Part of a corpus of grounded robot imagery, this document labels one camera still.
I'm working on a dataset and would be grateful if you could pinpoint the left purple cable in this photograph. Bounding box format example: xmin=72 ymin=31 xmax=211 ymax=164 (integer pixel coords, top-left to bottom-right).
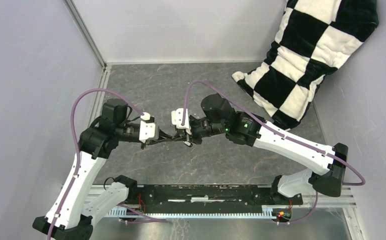
xmin=45 ymin=88 xmax=169 ymax=240

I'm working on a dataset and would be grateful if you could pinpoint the white slotted cable duct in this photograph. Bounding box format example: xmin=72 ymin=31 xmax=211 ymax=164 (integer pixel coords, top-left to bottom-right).
xmin=104 ymin=206 xmax=276 ymax=220

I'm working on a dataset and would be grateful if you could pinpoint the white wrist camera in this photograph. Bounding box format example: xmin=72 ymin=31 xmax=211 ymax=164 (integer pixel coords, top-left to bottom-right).
xmin=139 ymin=119 xmax=160 ymax=143
xmin=171 ymin=108 xmax=192 ymax=135

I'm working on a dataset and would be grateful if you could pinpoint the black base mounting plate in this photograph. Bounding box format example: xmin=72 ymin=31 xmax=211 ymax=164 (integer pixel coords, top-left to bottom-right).
xmin=122 ymin=184 xmax=304 ymax=214

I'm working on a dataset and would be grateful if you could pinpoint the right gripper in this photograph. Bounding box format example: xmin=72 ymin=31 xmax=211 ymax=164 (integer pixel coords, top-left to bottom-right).
xmin=173 ymin=118 xmax=227 ymax=146

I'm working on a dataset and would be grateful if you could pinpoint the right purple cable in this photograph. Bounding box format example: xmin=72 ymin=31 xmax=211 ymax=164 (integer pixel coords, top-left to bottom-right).
xmin=181 ymin=79 xmax=367 ymax=226

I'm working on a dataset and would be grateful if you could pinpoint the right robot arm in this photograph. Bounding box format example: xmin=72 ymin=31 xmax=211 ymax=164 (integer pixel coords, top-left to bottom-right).
xmin=171 ymin=93 xmax=349 ymax=204

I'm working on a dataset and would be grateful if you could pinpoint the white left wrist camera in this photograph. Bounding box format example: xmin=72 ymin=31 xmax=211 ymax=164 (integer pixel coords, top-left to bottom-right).
xmin=139 ymin=119 xmax=160 ymax=143

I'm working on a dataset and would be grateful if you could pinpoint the purple cable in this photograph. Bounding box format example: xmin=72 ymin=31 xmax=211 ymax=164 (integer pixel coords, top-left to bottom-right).
xmin=181 ymin=79 xmax=367 ymax=226
xmin=45 ymin=88 xmax=169 ymax=240

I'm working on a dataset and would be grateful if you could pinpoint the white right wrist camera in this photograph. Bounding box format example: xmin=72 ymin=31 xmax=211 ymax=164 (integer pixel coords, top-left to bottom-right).
xmin=171 ymin=108 xmax=192 ymax=135

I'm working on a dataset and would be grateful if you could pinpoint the aluminium frame rail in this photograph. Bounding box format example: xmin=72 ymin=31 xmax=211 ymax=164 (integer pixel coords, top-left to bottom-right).
xmin=56 ymin=184 xmax=357 ymax=209

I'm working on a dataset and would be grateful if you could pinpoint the black and white checkered blanket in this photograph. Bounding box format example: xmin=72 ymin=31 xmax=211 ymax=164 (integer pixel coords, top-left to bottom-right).
xmin=232 ymin=0 xmax=379 ymax=130

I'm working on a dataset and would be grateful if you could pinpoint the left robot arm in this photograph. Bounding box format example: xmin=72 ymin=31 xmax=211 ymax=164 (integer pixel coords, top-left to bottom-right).
xmin=32 ymin=98 xmax=159 ymax=240

